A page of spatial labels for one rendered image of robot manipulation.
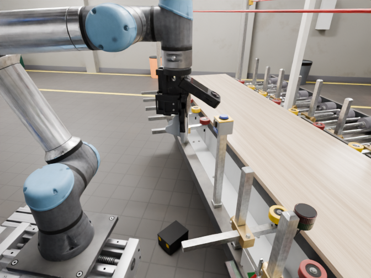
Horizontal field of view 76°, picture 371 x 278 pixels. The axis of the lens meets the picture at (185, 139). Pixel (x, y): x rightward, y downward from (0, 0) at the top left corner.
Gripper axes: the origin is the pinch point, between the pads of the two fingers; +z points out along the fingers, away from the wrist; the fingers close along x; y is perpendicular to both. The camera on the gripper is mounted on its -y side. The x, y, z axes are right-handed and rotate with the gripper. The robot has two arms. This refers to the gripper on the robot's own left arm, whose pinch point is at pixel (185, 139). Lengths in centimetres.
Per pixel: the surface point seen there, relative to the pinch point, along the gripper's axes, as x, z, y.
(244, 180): -14.0, 23.3, -20.0
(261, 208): -37, 57, -34
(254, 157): -61, 42, -30
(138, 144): -215, 131, 104
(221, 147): -38.2, 23.8, -10.4
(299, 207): 3.8, 17.2, -33.8
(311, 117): -142, 47, -84
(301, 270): 6, 41, -39
